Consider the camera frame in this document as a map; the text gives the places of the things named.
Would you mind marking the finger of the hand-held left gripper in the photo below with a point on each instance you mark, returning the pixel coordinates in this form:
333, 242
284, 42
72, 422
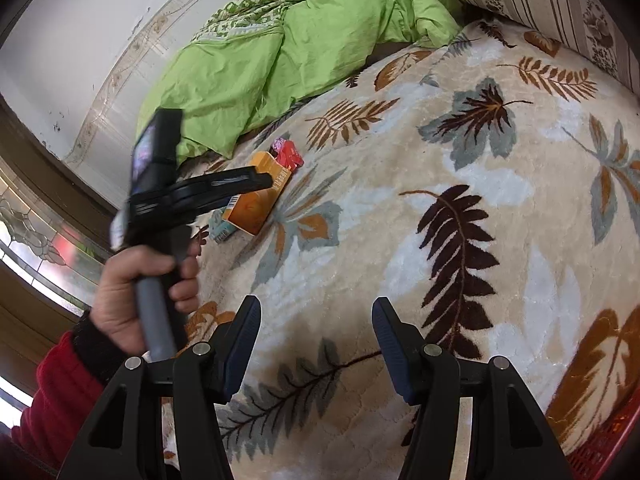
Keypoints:
240, 176
222, 198

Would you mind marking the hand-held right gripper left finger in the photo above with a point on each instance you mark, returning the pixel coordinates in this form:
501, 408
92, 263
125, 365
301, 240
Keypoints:
242, 345

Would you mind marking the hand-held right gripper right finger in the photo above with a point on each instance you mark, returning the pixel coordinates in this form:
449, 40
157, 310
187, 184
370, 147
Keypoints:
389, 345

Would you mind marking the orange cardboard box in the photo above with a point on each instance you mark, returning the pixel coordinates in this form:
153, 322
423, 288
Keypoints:
252, 210

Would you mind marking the red plastic basket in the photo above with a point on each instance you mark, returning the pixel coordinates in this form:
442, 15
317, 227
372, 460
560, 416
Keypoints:
610, 440

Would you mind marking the person's left hand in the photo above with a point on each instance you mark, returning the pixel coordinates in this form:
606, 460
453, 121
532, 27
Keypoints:
117, 300

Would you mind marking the small teal box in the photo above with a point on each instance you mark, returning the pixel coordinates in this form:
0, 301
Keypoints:
221, 227

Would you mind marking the red snack packet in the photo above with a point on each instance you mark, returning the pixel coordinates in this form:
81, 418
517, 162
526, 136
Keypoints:
290, 156

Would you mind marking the leaf printed blanket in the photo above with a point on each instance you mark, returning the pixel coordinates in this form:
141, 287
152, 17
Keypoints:
450, 260

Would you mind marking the green duvet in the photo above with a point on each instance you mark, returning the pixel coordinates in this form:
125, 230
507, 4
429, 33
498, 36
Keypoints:
280, 60

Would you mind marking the striped floral cushion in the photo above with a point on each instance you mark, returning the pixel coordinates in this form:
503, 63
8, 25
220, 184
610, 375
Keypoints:
540, 5

